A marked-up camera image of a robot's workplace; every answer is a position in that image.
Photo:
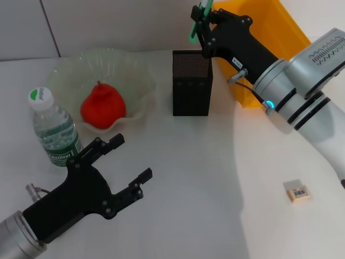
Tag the black mesh pen holder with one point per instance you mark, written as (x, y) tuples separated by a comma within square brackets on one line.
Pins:
[(191, 94)]

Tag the red pear-shaped toy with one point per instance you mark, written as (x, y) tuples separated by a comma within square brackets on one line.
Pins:
[(103, 108)]

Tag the beige eraser with barcode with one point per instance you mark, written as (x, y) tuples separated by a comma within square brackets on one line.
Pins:
[(297, 192)]

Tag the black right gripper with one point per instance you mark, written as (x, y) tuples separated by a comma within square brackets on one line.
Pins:
[(242, 46)]

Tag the clear green-label water bottle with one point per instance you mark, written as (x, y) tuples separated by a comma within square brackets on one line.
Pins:
[(54, 124)]

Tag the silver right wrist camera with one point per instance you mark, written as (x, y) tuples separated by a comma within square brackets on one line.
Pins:
[(320, 59)]

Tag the yellow plastic bin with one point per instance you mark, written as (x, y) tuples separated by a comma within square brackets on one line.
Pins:
[(275, 27)]

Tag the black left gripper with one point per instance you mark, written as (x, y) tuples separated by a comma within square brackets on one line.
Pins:
[(75, 194)]

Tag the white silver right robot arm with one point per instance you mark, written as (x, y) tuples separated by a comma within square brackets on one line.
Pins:
[(310, 121)]

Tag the green utility knife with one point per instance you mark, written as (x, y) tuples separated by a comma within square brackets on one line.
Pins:
[(193, 33)]

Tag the green glass fruit plate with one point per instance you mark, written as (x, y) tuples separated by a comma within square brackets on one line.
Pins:
[(129, 73)]

